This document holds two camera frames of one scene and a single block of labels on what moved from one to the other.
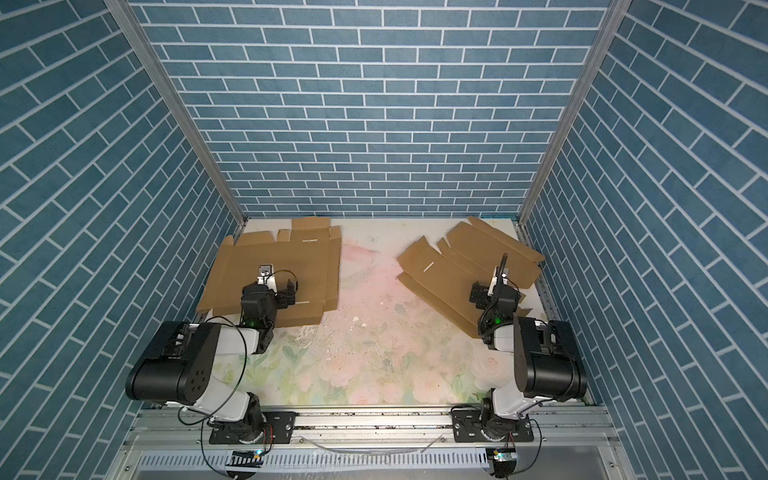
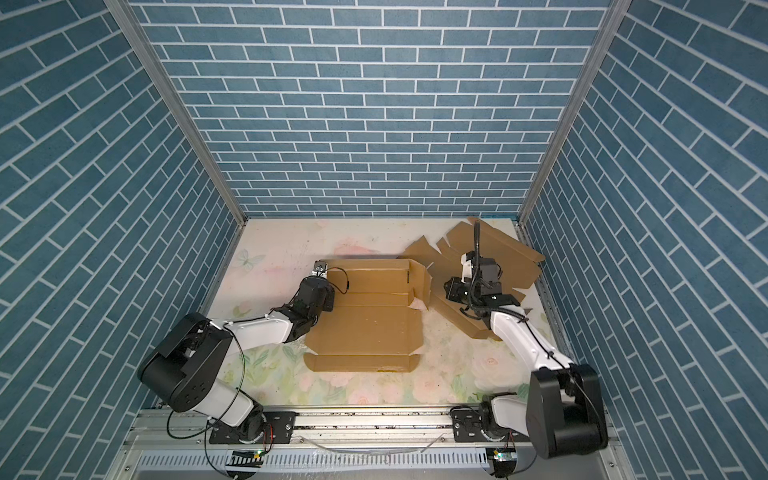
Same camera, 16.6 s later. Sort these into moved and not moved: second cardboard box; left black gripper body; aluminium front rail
Moved: left black gripper body
Not moved: aluminium front rail; second cardboard box
